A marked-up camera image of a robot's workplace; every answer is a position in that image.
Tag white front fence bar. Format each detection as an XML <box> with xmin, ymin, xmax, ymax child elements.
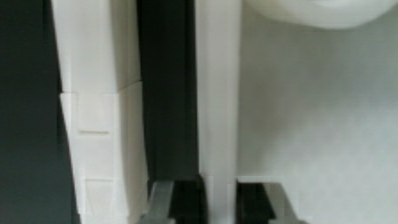
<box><xmin>52</xmin><ymin>0</ymin><xmax>148</xmax><ymax>224</ymax></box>

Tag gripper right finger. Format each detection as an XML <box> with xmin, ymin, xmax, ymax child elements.
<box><xmin>237</xmin><ymin>183</ymin><xmax>310</xmax><ymax>224</ymax></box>

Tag white square desk top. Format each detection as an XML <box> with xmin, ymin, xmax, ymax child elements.
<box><xmin>196</xmin><ymin>0</ymin><xmax>398</xmax><ymax>224</ymax></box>

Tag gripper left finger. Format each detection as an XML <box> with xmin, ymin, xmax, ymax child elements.
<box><xmin>137</xmin><ymin>180</ymin><xmax>208</xmax><ymax>224</ymax></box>

